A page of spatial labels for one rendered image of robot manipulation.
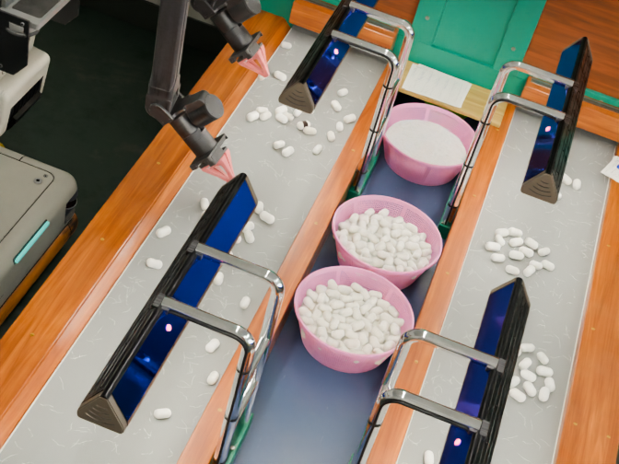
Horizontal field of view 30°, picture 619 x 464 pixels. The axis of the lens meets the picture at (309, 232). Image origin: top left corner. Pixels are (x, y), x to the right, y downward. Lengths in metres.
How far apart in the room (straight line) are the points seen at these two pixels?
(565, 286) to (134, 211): 1.03
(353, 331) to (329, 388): 0.13
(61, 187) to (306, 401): 1.26
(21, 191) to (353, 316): 1.21
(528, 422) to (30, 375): 1.02
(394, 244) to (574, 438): 0.64
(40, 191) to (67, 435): 1.28
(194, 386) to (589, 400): 0.84
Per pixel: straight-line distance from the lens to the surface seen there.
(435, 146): 3.09
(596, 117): 3.24
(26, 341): 2.33
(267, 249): 2.63
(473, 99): 3.24
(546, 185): 2.50
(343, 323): 2.51
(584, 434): 2.48
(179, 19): 2.40
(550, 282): 2.81
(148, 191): 2.68
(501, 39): 3.24
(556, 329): 2.70
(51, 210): 3.35
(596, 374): 2.61
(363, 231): 2.74
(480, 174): 3.00
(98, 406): 1.82
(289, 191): 2.80
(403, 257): 2.71
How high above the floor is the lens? 2.52
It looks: 41 degrees down
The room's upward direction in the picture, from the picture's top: 16 degrees clockwise
